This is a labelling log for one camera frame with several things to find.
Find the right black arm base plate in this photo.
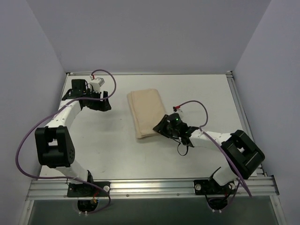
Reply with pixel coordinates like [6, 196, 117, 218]
[193, 179, 236, 195]

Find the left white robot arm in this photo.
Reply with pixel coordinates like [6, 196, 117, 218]
[35, 78, 111, 196]

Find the purple cable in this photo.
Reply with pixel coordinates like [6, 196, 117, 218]
[178, 100, 253, 209]
[15, 69, 117, 213]

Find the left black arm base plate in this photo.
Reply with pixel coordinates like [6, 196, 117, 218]
[67, 181, 111, 197]

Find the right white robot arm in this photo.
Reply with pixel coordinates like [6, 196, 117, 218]
[153, 113, 265, 194]

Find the aluminium rail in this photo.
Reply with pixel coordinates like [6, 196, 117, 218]
[226, 71, 268, 179]
[26, 176, 279, 200]

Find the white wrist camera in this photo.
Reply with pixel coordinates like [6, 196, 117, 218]
[173, 106, 184, 119]
[90, 78, 105, 93]

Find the front aluminium rail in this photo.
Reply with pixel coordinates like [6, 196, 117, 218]
[26, 176, 279, 200]

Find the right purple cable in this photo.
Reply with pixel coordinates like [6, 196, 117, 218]
[178, 100, 253, 209]

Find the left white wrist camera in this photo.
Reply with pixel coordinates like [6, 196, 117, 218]
[90, 78, 105, 93]

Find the right side aluminium rail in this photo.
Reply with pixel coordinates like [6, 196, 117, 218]
[226, 71, 268, 179]

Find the beige cloth wrap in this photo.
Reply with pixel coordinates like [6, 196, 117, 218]
[127, 89, 166, 139]

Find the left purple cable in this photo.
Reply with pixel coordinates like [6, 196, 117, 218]
[15, 69, 117, 213]

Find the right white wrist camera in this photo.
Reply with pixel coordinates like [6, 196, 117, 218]
[173, 106, 184, 119]

